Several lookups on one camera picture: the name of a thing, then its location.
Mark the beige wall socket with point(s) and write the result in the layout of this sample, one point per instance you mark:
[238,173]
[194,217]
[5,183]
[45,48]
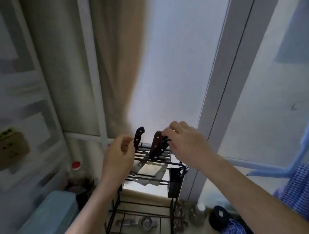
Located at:
[12,149]

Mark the glass jar with metal lid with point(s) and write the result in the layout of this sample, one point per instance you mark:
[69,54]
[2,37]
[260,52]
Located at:
[198,215]

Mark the black metal knife rack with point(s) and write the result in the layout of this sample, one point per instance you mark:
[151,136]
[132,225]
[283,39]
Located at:
[144,204]

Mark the black round container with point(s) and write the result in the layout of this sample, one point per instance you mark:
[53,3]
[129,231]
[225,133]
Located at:
[218,217]

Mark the spotted fabric pouch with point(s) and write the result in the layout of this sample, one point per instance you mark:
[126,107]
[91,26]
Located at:
[179,217]

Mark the beige curtain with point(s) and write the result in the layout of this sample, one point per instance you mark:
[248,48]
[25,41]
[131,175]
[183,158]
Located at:
[72,60]

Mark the black utensil holder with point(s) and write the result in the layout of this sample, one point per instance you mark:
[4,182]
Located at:
[175,183]

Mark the blue checkered cloth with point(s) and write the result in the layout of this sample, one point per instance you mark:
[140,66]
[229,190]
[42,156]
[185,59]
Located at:
[297,188]

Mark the person's right forearm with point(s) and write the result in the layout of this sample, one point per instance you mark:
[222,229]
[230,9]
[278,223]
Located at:
[253,200]

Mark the metal lemon squeezer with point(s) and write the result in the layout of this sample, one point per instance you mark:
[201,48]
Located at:
[147,223]

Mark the light blue clothes hanger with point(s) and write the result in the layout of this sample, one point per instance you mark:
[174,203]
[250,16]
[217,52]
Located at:
[270,173]

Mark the person's left hand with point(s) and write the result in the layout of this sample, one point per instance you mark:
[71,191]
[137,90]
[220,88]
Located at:
[116,159]

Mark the light blue plastic box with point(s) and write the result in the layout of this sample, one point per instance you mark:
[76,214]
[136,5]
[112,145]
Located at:
[48,212]

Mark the person's right hand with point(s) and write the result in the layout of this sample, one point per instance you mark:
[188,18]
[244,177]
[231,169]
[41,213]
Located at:
[190,147]

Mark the red-capped plastic bottle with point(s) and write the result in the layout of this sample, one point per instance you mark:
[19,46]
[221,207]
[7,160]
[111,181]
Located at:
[76,165]

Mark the person's left forearm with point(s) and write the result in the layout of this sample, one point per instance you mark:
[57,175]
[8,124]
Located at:
[96,209]

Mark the white window frame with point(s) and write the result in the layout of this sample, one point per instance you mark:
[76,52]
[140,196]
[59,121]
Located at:
[231,72]

